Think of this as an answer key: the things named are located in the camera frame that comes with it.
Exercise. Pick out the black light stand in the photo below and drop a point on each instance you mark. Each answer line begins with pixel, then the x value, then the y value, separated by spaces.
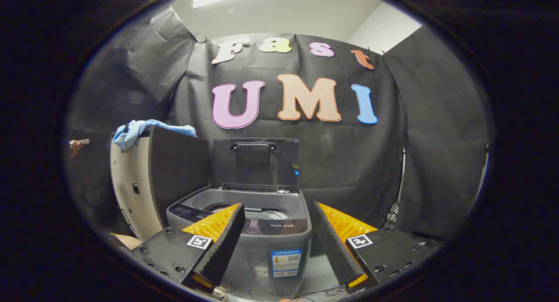
pixel 401 179

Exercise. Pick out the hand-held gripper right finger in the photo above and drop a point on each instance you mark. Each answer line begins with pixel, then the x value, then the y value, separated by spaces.
pixel 334 245

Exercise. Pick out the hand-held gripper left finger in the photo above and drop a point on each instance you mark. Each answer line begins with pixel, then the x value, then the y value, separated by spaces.
pixel 227 241

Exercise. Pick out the beige cabinet with dark sides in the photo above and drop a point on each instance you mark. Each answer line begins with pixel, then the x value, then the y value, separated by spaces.
pixel 131 184

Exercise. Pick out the grey washing machine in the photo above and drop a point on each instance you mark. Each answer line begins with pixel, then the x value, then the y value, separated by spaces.
pixel 262 254

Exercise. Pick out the light blue shirt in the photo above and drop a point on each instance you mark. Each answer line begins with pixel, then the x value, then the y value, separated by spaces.
pixel 131 133

